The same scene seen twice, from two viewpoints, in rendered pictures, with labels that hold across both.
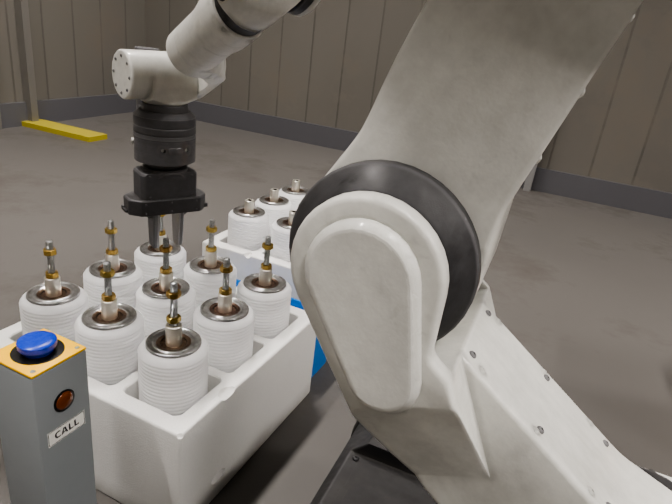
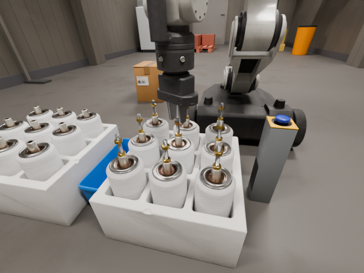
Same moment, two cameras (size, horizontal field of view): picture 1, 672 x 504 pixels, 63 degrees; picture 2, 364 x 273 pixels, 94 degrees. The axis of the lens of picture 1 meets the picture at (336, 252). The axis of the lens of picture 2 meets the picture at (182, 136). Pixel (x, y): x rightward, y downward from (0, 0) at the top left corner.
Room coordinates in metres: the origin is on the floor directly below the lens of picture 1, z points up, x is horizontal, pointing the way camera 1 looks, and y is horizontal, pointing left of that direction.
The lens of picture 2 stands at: (0.86, 0.70, 0.55)
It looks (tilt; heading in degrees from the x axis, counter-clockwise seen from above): 32 degrees down; 261
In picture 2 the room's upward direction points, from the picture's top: 1 degrees counter-clockwise
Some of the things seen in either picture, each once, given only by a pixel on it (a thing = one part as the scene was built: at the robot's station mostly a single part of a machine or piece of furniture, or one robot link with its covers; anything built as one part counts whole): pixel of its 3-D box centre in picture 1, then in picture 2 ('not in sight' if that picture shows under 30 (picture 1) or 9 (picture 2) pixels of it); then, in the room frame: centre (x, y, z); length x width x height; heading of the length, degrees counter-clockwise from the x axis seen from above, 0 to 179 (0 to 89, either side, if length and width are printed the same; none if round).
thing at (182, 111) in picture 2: (151, 228); (183, 112); (0.79, 0.29, 0.36); 0.03 x 0.02 x 0.06; 38
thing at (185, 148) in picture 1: (164, 170); (175, 76); (0.80, 0.27, 0.45); 0.13 x 0.10 x 0.12; 128
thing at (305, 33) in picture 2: not in sight; (303, 40); (-2.63, -3.19, 0.29); 0.37 x 0.36 x 0.57; 69
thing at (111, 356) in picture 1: (112, 368); (215, 171); (0.69, 0.32, 0.16); 0.10 x 0.10 x 0.18
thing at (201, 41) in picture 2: not in sight; (201, 42); (-0.74, -4.97, 0.21); 1.19 x 0.78 x 0.41; 68
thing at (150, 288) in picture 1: (166, 288); (178, 143); (0.80, 0.27, 0.25); 0.08 x 0.08 x 0.01
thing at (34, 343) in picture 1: (37, 346); (281, 120); (0.50, 0.32, 0.32); 0.04 x 0.04 x 0.02
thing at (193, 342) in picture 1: (173, 342); (219, 128); (0.65, 0.21, 0.25); 0.08 x 0.08 x 0.01
